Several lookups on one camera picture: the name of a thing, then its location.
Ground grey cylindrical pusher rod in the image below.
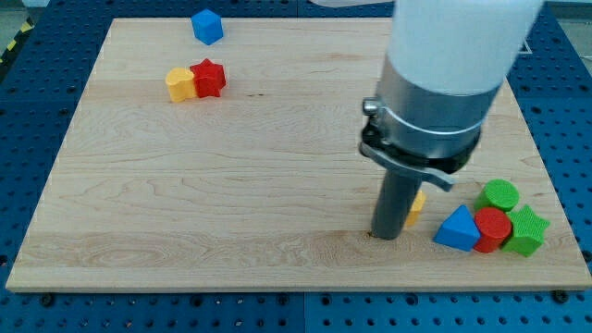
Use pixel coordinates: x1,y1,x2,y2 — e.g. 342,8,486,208
371,170,421,240

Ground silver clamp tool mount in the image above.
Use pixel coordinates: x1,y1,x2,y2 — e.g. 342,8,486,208
359,58,500,191

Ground red star block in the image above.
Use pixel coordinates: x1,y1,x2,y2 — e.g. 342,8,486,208
190,58,226,98

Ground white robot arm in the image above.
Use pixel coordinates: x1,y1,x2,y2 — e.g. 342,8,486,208
359,0,544,240

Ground yellow hexagon block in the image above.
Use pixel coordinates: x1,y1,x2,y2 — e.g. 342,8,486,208
404,191,426,228

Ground green star block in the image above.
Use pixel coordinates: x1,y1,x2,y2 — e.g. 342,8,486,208
500,204,550,257

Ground blue triangle block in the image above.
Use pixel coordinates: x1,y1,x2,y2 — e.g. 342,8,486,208
433,204,481,252

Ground green cylinder block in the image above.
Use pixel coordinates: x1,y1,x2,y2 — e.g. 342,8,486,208
474,179,520,212

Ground red cylinder block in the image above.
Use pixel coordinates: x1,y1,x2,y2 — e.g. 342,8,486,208
474,207,512,253

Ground wooden board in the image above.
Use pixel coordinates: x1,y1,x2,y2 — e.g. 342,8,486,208
6,18,591,293

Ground yellow heart block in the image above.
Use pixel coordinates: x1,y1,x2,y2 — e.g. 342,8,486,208
165,68,197,103

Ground blue cube block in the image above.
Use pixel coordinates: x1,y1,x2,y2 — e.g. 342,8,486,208
191,9,224,45

